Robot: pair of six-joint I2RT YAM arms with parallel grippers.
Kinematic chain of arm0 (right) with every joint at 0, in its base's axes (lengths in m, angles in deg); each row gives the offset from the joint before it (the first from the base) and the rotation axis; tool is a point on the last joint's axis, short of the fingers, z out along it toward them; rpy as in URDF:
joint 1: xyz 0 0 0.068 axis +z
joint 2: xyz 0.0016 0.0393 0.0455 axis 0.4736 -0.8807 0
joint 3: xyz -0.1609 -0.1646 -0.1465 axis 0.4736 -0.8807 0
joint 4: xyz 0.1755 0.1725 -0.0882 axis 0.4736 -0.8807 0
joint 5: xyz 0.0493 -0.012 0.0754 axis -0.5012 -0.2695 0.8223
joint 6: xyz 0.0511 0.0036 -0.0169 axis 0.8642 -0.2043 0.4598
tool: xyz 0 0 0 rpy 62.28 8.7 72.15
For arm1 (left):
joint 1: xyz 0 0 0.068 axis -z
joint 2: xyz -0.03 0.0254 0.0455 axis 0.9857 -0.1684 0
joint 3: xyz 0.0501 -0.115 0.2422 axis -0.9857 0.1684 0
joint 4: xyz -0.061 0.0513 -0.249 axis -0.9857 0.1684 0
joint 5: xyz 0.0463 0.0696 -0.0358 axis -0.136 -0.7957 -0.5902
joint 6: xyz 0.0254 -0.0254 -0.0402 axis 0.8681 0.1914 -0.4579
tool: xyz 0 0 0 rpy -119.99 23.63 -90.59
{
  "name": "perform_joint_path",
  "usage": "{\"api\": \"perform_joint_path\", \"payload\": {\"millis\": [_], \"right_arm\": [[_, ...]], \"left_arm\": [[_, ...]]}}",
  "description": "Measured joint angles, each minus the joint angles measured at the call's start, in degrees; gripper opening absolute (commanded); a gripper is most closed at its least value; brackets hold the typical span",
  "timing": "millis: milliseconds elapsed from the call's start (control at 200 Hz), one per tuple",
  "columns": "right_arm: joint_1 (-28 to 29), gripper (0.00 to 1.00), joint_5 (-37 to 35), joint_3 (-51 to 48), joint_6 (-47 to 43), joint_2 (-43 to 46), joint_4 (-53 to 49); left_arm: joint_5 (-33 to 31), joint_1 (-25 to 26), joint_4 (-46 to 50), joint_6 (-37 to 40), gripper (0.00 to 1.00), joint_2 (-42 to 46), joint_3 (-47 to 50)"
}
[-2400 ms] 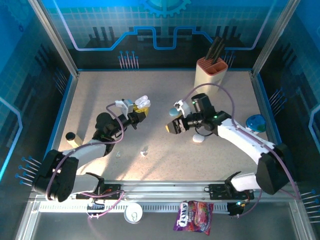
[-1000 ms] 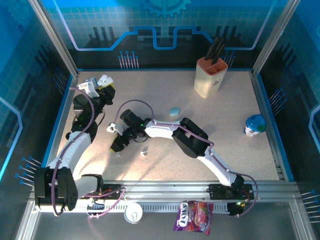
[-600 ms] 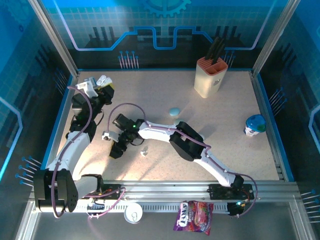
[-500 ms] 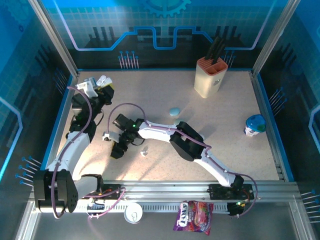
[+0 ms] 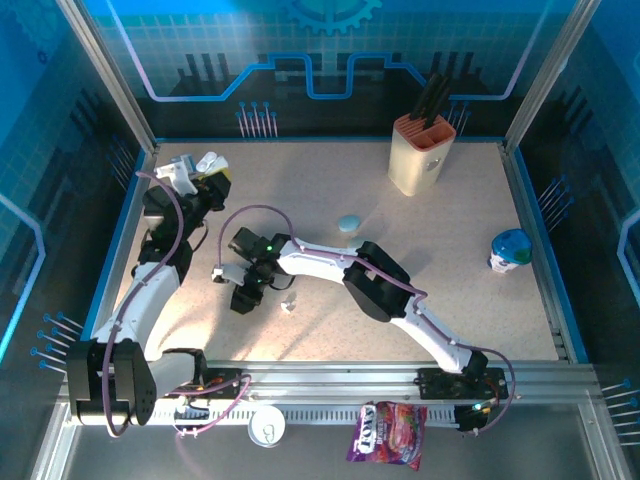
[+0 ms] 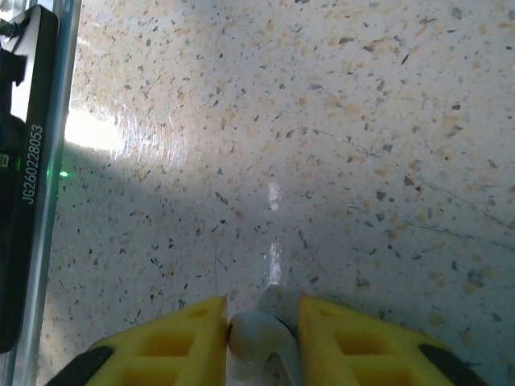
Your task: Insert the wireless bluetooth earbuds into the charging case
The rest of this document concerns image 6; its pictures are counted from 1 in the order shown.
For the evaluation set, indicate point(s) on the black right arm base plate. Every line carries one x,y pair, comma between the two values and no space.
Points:
36,120

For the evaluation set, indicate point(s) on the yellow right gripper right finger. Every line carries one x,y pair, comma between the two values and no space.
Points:
362,354

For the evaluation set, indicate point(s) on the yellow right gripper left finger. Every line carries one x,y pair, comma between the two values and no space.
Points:
161,354

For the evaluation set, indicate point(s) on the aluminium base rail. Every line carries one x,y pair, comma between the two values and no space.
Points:
65,60

